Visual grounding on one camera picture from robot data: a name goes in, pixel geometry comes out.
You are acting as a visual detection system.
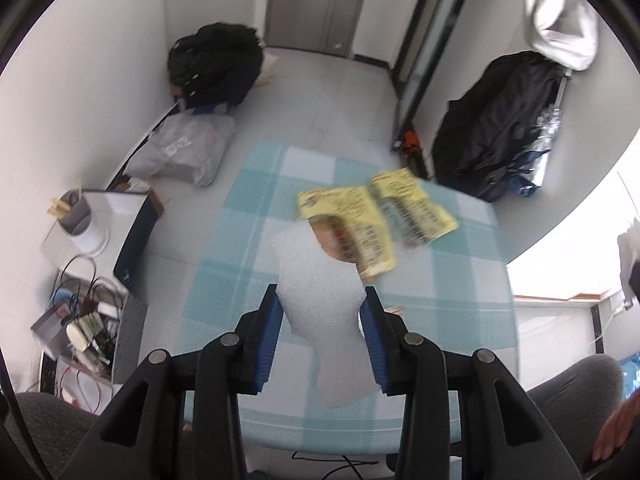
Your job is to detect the white foam sheet piece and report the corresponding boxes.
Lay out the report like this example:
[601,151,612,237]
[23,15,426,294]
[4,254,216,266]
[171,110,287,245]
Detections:
[271,221,378,408]

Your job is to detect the yellow bread wrapper with cardboard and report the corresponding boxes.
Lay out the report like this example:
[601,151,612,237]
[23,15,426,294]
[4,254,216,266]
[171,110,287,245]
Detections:
[297,185,396,282]

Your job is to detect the person's right hand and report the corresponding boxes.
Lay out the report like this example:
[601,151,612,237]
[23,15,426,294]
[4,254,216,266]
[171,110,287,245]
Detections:
[592,389,640,462]

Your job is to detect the white box with navy side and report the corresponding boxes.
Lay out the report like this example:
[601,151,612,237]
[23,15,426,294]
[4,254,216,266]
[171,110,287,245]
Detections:
[41,191,160,292]

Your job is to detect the orange object on floor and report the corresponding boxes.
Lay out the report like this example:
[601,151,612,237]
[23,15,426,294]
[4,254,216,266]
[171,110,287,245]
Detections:
[394,130,424,165]

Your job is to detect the clear plastic bag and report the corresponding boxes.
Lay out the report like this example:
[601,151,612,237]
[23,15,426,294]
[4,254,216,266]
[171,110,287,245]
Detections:
[125,112,236,188]

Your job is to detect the grey trouser leg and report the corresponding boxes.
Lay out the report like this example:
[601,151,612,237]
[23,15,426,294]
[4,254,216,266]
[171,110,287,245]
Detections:
[528,354,623,469]

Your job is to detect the silver folded umbrella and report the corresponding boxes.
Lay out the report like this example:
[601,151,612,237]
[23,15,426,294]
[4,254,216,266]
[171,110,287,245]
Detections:
[508,70,573,197]

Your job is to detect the grey cup with sticks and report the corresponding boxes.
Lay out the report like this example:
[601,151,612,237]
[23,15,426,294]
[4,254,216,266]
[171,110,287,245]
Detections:
[47,182,92,236]

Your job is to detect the black hanging backpack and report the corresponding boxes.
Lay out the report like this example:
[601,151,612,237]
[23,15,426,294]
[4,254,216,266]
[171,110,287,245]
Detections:
[432,51,562,203]

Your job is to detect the black bag on floor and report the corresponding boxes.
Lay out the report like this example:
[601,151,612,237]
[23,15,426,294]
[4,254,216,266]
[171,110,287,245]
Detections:
[167,22,264,108]

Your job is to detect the grey door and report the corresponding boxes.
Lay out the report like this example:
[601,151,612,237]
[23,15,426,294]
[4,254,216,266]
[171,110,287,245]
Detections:
[265,0,364,58]

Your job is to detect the white hanging garment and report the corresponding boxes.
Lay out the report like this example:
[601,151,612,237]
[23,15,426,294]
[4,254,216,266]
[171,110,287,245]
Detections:
[524,0,599,72]

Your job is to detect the cluttered box of cables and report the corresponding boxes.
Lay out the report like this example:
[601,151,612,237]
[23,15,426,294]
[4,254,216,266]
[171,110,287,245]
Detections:
[30,255,148,384]

